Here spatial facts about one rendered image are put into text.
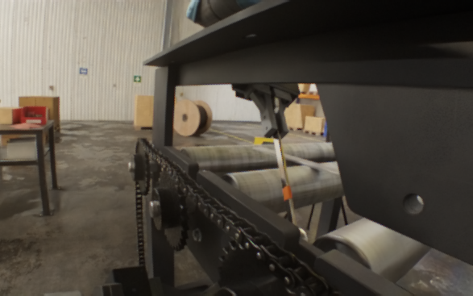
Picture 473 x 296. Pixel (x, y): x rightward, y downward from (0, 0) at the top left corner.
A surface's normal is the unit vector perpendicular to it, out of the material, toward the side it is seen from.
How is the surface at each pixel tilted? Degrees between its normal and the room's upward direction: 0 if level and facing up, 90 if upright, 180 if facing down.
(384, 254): 42
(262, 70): 90
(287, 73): 90
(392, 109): 90
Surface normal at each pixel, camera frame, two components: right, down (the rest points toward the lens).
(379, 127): -0.84, 0.02
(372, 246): 0.30, -0.81
